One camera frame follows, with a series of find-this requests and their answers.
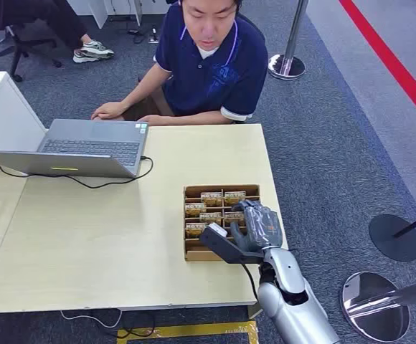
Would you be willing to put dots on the person's right forearm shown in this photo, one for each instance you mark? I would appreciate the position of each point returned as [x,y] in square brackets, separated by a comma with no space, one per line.
[145,88]

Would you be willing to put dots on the person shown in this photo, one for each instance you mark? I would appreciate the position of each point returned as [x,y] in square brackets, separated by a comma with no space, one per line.
[212,71]

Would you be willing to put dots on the yellow floor tape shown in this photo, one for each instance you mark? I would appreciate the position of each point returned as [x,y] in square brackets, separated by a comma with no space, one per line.
[194,329]

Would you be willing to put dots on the person's right hand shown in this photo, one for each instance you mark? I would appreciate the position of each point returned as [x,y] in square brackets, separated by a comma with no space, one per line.
[109,110]

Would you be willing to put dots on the white box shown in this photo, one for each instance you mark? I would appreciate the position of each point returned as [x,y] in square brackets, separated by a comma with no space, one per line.
[3,111]

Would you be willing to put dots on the gold hotel card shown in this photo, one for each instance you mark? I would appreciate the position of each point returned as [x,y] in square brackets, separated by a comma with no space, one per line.
[194,230]
[211,218]
[195,210]
[212,199]
[234,197]
[232,218]

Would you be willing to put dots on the chrome stanchion with mirror base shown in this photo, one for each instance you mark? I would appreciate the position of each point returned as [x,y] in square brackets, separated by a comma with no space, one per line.
[373,306]

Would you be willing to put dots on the person's left forearm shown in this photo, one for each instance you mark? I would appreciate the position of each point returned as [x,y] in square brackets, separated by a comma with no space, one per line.
[197,118]

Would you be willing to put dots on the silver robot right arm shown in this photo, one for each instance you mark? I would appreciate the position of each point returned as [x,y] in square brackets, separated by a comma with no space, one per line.
[294,308]

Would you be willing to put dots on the cardboard card box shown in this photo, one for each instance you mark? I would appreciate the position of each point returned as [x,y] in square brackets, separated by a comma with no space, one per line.
[194,254]

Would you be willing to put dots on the black stanchion with disc base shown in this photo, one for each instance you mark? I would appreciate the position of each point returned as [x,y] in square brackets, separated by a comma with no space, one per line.
[391,237]

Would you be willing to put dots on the chrome stanchion post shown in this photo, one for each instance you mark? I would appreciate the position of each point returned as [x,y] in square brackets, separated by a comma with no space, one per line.
[290,52]

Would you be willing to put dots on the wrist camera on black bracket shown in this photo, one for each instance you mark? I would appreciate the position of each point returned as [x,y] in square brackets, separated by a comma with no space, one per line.
[224,248]

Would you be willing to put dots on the person's left hand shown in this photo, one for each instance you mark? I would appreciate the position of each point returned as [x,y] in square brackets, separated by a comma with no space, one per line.
[154,120]

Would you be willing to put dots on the white cabinet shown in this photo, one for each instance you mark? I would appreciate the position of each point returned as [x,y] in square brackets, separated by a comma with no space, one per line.
[100,9]

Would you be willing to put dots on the person's leg with shoe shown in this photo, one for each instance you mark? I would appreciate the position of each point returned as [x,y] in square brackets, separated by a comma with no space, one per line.
[93,50]

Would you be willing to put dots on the grey laptop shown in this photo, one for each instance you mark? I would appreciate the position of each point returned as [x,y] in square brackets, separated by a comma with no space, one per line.
[97,147]

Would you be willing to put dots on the black office chair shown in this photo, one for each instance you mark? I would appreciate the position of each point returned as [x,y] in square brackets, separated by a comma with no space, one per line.
[20,45]

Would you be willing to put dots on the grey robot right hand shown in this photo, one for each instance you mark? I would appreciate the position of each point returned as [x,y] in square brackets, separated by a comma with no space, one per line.
[258,228]

